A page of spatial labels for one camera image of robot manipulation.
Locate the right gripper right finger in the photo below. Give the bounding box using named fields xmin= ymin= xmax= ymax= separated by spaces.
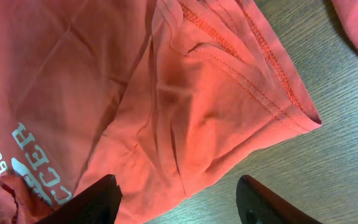
xmin=236 ymin=175 xmax=321 ymax=224

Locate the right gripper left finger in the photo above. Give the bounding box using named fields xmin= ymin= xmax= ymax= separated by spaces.
xmin=37 ymin=174 xmax=122 ymax=224

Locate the orange soccer t-shirt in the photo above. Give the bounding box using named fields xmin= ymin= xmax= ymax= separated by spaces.
xmin=0 ymin=0 xmax=321 ymax=223

